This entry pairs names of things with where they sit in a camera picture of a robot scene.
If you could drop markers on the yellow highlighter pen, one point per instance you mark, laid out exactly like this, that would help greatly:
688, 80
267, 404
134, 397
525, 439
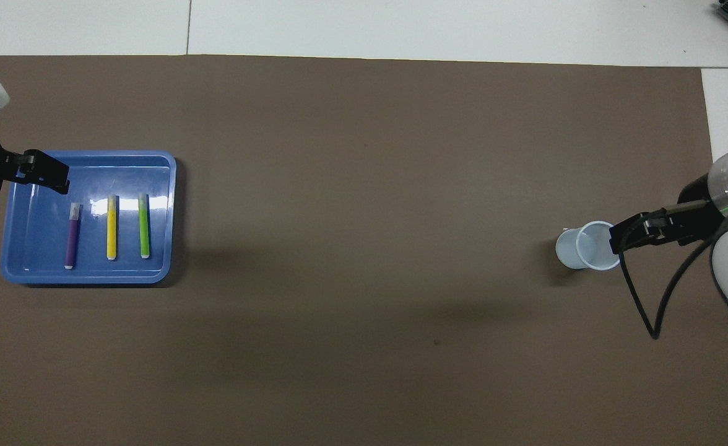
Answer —
112, 235

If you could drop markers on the translucent plastic pen cup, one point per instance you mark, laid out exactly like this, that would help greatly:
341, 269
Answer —
567, 254

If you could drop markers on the green highlighter pen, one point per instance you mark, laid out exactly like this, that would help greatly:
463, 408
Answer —
144, 235

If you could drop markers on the brown table mat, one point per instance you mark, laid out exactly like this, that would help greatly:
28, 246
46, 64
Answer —
364, 186

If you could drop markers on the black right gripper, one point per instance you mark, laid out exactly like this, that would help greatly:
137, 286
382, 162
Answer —
695, 217

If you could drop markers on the purple highlighter pen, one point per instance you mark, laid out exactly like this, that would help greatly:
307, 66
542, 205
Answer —
72, 241

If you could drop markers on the blue plastic tray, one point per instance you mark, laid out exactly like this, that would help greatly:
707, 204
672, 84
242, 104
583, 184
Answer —
42, 248

